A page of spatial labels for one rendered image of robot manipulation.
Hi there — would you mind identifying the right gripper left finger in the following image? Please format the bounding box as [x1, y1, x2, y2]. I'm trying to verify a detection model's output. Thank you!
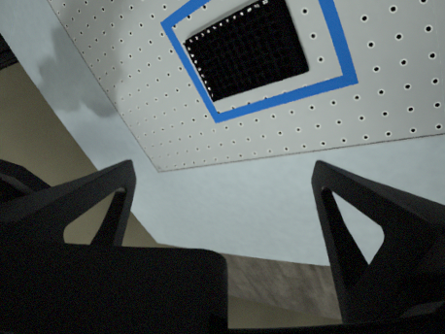
[0, 159, 137, 246]

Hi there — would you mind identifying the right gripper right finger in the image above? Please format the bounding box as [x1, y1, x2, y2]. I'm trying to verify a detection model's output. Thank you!
[311, 160, 445, 323]

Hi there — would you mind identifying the blue rectangular tape outline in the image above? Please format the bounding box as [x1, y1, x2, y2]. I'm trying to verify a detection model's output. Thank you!
[160, 0, 359, 123]

